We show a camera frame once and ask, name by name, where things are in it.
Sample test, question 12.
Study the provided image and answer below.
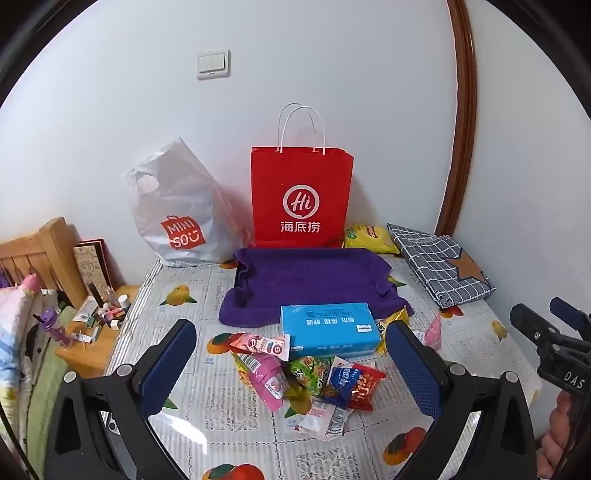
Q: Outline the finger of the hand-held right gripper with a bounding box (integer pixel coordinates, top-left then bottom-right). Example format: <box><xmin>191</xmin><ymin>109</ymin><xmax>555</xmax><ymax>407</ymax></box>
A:
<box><xmin>549</xmin><ymin>296</ymin><xmax>591</xmax><ymax>332</ymax></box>
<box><xmin>510</xmin><ymin>303</ymin><xmax>561</xmax><ymax>347</ymax></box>

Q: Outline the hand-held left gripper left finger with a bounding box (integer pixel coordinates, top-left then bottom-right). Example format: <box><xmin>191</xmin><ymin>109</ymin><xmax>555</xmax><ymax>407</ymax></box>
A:
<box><xmin>44</xmin><ymin>318</ymin><xmax>198</xmax><ymax>480</ymax></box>

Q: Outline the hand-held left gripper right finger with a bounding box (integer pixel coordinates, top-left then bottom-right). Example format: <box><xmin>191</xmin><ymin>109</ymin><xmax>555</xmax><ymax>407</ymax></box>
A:
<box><xmin>385</xmin><ymin>320</ymin><xmax>539</xmax><ymax>480</ymax></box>

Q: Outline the pale pink snack packet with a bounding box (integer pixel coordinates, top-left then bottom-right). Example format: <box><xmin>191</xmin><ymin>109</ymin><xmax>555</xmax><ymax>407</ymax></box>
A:
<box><xmin>424</xmin><ymin>313</ymin><xmax>445</xmax><ymax>352</ymax></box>

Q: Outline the yellow triangular snack packet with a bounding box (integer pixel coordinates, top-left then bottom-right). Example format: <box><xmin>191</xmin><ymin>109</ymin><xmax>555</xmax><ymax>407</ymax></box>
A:
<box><xmin>375</xmin><ymin>307</ymin><xmax>411</xmax><ymax>356</ymax></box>

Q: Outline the small red snack packet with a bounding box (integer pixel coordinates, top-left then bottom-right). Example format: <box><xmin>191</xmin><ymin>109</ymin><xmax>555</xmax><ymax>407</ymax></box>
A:
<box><xmin>348</xmin><ymin>362</ymin><xmax>387</xmax><ymax>411</ymax></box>

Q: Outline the yellow orange snack packet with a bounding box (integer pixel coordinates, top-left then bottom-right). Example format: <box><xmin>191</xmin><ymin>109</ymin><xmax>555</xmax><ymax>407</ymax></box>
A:
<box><xmin>232</xmin><ymin>353</ymin><xmax>260</xmax><ymax>385</ymax></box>

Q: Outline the white snack packet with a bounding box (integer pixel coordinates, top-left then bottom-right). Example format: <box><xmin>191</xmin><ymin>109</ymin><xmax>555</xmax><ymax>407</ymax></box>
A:
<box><xmin>295</xmin><ymin>397</ymin><xmax>354</xmax><ymax>439</ymax></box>

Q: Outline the green snack packet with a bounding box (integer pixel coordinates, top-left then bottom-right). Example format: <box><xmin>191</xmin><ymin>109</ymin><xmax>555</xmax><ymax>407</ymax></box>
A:
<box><xmin>285</xmin><ymin>355</ymin><xmax>334</xmax><ymax>398</ymax></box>

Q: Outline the person's right hand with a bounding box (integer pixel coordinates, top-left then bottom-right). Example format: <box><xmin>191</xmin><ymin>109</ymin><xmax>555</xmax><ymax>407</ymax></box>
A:
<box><xmin>537</xmin><ymin>391</ymin><xmax>583</xmax><ymax>479</ymax></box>

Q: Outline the fruit print tablecloth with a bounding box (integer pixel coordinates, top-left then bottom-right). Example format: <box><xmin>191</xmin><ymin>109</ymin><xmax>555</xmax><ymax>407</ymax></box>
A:
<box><xmin>99</xmin><ymin>251</ymin><xmax>546</xmax><ymax>480</ymax></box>

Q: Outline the wooden nightstand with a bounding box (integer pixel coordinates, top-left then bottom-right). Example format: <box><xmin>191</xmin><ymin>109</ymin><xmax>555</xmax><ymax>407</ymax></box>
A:
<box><xmin>54</xmin><ymin>285</ymin><xmax>139</xmax><ymax>379</ymax></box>

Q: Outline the blue tissue box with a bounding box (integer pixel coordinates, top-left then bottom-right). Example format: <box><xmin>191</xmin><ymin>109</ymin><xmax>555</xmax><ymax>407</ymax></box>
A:
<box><xmin>280</xmin><ymin>302</ymin><xmax>384</xmax><ymax>358</ymax></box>

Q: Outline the white cream tube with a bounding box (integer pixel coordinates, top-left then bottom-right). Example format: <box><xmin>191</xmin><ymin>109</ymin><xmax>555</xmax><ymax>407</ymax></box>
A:
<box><xmin>71</xmin><ymin>295</ymin><xmax>99</xmax><ymax>324</ymax></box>

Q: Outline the grey plaid folded cloth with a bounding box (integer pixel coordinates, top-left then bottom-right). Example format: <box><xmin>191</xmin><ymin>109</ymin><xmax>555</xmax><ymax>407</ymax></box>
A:
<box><xmin>387</xmin><ymin>223</ymin><xmax>497</xmax><ymax>309</ymax></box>

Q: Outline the purple bottle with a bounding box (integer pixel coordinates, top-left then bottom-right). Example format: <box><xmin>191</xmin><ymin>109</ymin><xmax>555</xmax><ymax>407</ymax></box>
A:
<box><xmin>33</xmin><ymin>308</ymin><xmax>72</xmax><ymax>349</ymax></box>

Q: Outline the dark red book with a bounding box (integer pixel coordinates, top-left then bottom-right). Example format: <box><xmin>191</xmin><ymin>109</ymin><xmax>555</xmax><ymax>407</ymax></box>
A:
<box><xmin>78</xmin><ymin>239</ymin><xmax>115</xmax><ymax>287</ymax></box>

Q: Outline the patterned notebook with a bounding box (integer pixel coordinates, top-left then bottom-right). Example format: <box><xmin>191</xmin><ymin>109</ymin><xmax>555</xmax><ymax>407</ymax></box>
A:
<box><xmin>73</xmin><ymin>244</ymin><xmax>110</xmax><ymax>301</ymax></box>

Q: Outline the large yellow snack bag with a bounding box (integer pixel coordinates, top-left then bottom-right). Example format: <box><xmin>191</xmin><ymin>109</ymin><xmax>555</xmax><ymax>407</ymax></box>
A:
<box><xmin>342</xmin><ymin>223</ymin><xmax>402</xmax><ymax>256</ymax></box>

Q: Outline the purple towel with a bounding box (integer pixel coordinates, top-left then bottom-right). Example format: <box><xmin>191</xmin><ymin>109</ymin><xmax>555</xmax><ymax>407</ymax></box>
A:
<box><xmin>218</xmin><ymin>247</ymin><xmax>414</xmax><ymax>326</ymax></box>

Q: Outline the pink floral pillow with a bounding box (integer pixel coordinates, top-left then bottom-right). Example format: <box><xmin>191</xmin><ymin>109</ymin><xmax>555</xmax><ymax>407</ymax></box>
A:
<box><xmin>0</xmin><ymin>273</ymin><xmax>43</xmax><ymax>416</ymax></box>

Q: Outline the wooden headboard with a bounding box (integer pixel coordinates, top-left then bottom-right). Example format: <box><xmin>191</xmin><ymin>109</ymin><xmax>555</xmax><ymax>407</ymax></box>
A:
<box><xmin>0</xmin><ymin>217</ymin><xmax>88</xmax><ymax>310</ymax></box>

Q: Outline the white plastic bag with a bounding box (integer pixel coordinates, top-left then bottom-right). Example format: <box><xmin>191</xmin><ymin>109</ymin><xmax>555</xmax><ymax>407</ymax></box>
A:
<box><xmin>119</xmin><ymin>137</ymin><xmax>245</xmax><ymax>268</ymax></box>

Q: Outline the red paper bag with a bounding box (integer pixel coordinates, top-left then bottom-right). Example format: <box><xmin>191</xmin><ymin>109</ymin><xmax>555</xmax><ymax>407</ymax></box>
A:
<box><xmin>250</xmin><ymin>103</ymin><xmax>355</xmax><ymax>250</ymax></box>

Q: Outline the brown wooden door frame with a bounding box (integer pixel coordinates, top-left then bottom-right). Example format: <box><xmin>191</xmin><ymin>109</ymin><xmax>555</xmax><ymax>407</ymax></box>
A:
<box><xmin>434</xmin><ymin>0</ymin><xmax>478</xmax><ymax>237</ymax></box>

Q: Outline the white light switch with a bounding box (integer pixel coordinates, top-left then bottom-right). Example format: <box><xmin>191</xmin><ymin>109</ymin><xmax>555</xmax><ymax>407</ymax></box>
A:
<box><xmin>197</xmin><ymin>48</ymin><xmax>230</xmax><ymax>80</ymax></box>

